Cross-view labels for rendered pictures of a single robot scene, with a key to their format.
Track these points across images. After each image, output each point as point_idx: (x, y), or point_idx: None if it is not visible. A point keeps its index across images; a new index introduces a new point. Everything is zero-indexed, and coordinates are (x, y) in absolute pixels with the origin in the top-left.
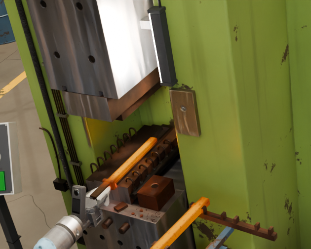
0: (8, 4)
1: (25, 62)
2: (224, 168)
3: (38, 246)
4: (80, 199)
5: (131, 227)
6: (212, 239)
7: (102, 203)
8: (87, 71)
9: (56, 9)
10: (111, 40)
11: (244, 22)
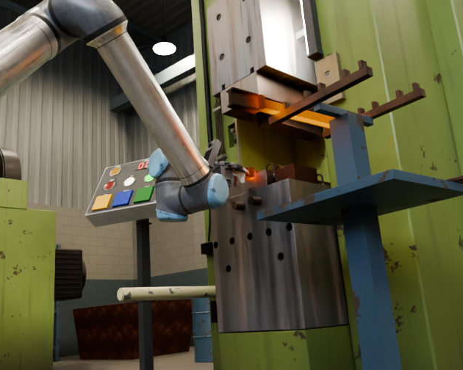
0: (198, 74)
1: (201, 120)
2: (370, 127)
3: (154, 150)
4: (212, 148)
5: (263, 202)
6: None
7: (235, 165)
8: (243, 54)
9: (227, 13)
10: (267, 18)
11: None
